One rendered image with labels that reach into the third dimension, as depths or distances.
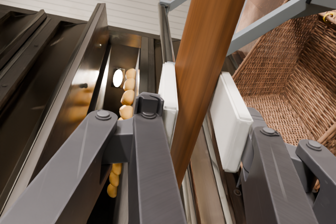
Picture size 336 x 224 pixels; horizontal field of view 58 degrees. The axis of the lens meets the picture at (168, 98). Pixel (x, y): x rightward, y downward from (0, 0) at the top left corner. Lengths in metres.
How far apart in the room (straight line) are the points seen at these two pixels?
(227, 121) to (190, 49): 0.05
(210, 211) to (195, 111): 0.67
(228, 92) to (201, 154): 0.83
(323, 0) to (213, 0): 0.47
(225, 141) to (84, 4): 3.44
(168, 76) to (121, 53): 1.66
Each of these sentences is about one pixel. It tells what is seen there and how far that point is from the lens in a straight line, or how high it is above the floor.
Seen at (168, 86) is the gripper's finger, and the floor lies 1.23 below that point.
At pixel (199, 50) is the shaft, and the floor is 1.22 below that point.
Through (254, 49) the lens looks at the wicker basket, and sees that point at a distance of 1.21.
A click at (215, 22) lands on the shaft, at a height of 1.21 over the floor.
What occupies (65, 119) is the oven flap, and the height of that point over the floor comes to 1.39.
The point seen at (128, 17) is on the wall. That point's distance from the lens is 3.54.
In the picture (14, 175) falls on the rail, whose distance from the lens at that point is 0.69.
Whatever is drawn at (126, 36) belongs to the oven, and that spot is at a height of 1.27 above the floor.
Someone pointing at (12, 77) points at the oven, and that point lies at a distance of 1.26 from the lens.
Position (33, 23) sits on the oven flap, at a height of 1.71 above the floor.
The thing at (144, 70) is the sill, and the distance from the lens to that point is 1.41.
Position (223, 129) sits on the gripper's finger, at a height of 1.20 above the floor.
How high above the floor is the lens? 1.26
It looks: 9 degrees down
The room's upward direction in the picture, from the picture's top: 81 degrees counter-clockwise
